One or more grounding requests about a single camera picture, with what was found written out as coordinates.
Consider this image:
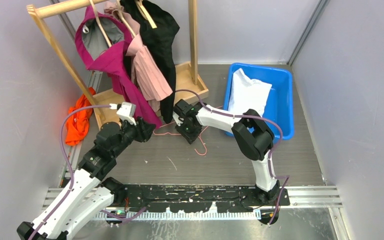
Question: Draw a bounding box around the wooden clothes rack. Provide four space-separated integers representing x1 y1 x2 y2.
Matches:
27 0 208 126

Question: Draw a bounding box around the pink pleated garment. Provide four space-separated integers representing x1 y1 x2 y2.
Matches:
104 2 173 113

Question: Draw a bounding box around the wooden hanger under black garment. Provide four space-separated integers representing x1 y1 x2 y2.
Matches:
134 0 157 29

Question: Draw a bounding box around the aluminium rail frame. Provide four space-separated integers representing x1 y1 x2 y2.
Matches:
41 185 344 221

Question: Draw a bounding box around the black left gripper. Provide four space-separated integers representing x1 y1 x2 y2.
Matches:
111 116 156 158

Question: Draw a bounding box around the black garment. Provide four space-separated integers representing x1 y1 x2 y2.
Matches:
120 0 180 123

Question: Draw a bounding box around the orange cloth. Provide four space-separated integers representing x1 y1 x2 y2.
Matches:
65 94 94 146

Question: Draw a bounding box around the white skirt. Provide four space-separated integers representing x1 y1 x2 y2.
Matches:
227 68 272 116

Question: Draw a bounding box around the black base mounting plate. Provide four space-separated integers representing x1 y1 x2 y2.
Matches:
79 183 291 226

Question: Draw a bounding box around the blue plastic bin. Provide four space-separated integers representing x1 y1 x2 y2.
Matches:
223 63 295 141

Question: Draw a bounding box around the wooden hanger under pink garment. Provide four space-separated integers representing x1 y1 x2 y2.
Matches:
112 0 138 38

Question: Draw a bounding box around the magenta dress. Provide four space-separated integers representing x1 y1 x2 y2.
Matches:
75 6 162 127

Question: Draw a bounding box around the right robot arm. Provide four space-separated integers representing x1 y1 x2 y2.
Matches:
173 99 280 206

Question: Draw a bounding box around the wooden hanger under magenta dress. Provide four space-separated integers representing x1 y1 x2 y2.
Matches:
89 0 112 48

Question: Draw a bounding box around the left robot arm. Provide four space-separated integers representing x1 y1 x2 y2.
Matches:
16 117 156 240

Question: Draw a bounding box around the pink wire hanger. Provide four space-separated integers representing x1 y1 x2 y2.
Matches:
152 100 232 156

